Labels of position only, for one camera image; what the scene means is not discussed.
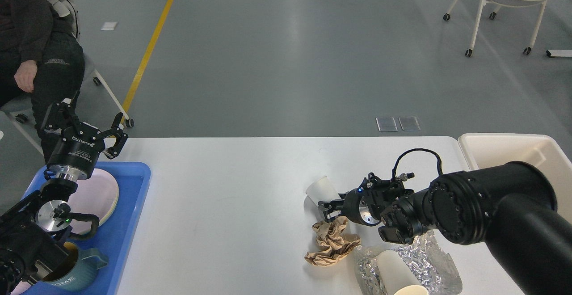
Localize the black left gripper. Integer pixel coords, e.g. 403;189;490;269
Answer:
40;91;128;180

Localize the foil sheet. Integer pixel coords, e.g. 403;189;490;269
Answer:
353;232;463;295

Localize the pink ribbed cup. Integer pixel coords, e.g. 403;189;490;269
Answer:
10;281;31;295

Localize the person's bare hand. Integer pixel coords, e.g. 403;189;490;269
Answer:
14;59;38;93

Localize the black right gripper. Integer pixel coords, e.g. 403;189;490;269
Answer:
317;189;380;227

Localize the white paper cup upright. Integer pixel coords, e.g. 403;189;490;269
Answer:
375;250;429;295

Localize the white chair left background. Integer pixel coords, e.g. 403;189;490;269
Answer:
0;58;135;157

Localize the white plastic bin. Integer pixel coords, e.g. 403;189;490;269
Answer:
458;133;572;222

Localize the brown paper ball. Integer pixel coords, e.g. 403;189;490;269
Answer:
304;216;361;267

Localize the teal green mug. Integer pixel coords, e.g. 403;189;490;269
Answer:
41;241;109;291

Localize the white paper cup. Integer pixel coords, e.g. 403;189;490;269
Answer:
375;250;429;295
306;176;341;209

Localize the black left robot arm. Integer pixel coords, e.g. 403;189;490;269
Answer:
0;92;128;295

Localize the person in dark clothes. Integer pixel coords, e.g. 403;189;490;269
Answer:
0;0;84;161

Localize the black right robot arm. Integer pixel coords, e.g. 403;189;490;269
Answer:
312;154;572;295

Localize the pink plate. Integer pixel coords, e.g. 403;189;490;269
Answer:
68;169;120;226

